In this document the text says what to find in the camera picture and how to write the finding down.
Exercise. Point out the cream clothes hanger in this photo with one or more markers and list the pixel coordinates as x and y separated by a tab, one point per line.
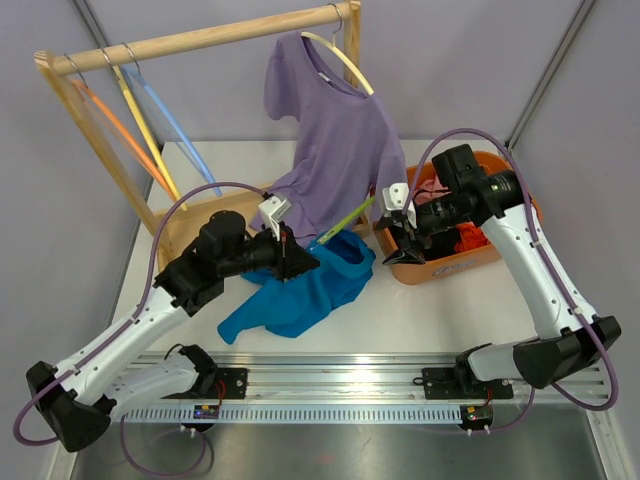
340	60

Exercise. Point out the wooden clothes rack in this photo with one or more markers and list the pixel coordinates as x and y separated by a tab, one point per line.
56	69

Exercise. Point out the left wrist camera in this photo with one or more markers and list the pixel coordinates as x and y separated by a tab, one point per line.
272	212

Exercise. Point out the wooden tray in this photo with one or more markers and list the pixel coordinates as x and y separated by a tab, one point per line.
184	225

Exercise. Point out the green clothes hanger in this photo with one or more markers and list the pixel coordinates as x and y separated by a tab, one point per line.
347	221

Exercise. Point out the aluminium mounting rail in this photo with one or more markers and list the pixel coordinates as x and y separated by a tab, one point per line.
339	389

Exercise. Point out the pink t shirt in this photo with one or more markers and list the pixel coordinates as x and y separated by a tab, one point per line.
429	190

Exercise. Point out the orange clothes hanger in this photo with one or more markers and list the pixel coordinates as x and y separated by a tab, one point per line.
113	124

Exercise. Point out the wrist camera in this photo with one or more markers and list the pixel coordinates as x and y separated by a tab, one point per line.
397	207
272	212

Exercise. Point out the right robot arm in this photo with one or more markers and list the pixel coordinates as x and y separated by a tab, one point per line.
570	334

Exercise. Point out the lavender t shirt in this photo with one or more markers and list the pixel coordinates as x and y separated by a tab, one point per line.
346	147

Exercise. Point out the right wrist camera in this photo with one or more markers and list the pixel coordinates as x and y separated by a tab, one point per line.
397	207

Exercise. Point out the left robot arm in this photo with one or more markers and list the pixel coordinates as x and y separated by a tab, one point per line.
81	396

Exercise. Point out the yellow clothes hanger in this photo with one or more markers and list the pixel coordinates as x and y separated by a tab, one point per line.
145	130

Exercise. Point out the black t shirt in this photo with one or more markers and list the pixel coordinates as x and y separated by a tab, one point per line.
443	245

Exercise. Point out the light blue clothes hanger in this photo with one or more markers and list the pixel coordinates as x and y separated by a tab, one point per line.
171	126

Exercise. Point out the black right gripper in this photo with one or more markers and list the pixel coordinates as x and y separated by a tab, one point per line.
412	236

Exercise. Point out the orange t shirt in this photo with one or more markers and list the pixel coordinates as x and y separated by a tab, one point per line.
470	238

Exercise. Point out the blue t shirt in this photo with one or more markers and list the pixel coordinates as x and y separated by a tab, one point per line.
288	309

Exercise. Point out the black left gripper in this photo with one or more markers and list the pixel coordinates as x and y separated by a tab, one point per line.
290	258

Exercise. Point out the orange plastic basket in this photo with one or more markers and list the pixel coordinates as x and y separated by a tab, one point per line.
450	265

